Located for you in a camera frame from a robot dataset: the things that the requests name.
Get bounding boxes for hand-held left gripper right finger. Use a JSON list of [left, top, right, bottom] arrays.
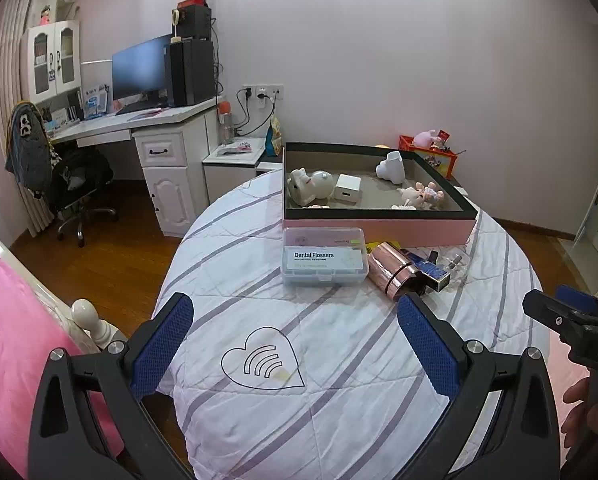
[[396, 292, 562, 480]]

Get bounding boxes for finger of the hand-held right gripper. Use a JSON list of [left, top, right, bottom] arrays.
[[555, 285, 598, 324], [523, 289, 588, 344]]

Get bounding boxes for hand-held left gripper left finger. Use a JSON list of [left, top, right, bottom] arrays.
[[28, 291, 196, 480]]

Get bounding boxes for dark blue small box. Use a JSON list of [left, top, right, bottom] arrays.
[[406, 250, 452, 293]]

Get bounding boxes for rose gold metal cylinder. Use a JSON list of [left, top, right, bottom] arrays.
[[366, 242, 424, 302]]

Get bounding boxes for clear glass item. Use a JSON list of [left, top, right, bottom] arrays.
[[436, 251, 474, 286]]

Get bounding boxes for pink storage box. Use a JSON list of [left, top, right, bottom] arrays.
[[282, 142, 480, 245]]

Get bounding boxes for clear plastic floss box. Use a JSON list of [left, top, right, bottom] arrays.
[[282, 227, 370, 288]]

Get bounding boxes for pink pig figurine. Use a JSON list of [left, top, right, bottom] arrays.
[[397, 185, 424, 209]]

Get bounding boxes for small pastel doll figurine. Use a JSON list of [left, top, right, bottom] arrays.
[[421, 181, 446, 209]]

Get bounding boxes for white charger plug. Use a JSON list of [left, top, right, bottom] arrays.
[[334, 174, 364, 204]]

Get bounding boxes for white astronaut figure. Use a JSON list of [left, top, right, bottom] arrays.
[[376, 151, 406, 183]]

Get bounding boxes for white round-headed toy figure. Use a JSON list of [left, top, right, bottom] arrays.
[[286, 167, 334, 207]]

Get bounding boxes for person's right hand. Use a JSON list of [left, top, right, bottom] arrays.
[[561, 376, 592, 454]]

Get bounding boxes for round table with striped cloth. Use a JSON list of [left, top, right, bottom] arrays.
[[151, 167, 552, 480]]

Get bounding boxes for white desk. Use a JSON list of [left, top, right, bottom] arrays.
[[49, 95, 224, 238]]

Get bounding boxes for pink fleece blanket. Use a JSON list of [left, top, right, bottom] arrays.
[[0, 237, 124, 480]]

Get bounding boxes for red toy crate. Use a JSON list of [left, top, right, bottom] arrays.
[[398, 134, 458, 179]]

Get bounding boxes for white nightstand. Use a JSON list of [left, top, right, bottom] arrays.
[[201, 136, 274, 206]]

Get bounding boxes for black office chair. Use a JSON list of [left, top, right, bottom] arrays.
[[9, 102, 120, 248]]

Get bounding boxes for bottle with orange cap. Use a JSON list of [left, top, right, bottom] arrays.
[[218, 101, 236, 145]]

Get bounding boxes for grey jacket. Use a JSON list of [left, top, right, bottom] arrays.
[[5, 102, 54, 198]]

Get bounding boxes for blue yellow snack bag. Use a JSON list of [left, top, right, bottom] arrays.
[[264, 116, 284, 157]]

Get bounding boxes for black keyboard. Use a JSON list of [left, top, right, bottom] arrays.
[[115, 101, 164, 116]]

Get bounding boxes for blue white box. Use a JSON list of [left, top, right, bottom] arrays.
[[81, 85, 108, 118]]

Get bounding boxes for black computer tower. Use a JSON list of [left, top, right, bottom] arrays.
[[165, 40, 216, 108]]

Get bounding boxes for black computer monitor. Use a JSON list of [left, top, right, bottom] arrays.
[[111, 35, 172, 106]]

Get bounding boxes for black speaker box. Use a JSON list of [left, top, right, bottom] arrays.
[[171, 6, 212, 41]]

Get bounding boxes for white glass-door cabinet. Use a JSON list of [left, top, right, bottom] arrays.
[[20, 20, 82, 103]]

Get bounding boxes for cream curtain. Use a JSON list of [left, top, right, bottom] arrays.
[[0, 0, 54, 236]]

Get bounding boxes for white bed frame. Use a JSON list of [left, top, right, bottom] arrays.
[[0, 217, 130, 356]]

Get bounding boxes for black power cable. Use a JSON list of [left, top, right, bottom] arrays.
[[234, 88, 252, 136]]

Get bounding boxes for white wall socket strip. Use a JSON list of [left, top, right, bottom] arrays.
[[241, 85, 284, 100]]

